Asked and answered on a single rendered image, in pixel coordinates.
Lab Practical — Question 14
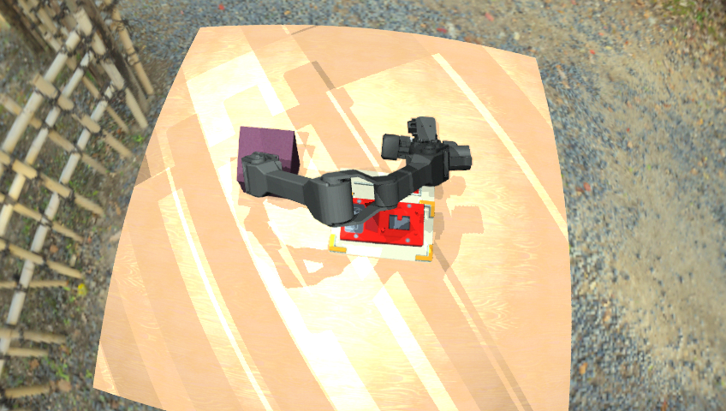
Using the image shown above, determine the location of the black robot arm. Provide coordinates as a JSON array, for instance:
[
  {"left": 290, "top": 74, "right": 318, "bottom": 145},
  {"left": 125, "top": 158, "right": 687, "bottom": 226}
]
[{"left": 241, "top": 116, "right": 473, "bottom": 228}]

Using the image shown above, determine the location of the cream flat base plate with orange corner brackets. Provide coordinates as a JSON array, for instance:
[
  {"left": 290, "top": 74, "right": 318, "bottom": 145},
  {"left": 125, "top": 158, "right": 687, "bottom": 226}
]
[{"left": 329, "top": 177, "right": 435, "bottom": 263}]

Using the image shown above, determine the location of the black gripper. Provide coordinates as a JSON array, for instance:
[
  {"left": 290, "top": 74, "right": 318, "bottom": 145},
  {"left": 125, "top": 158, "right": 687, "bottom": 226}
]
[{"left": 381, "top": 134, "right": 458, "bottom": 161}]

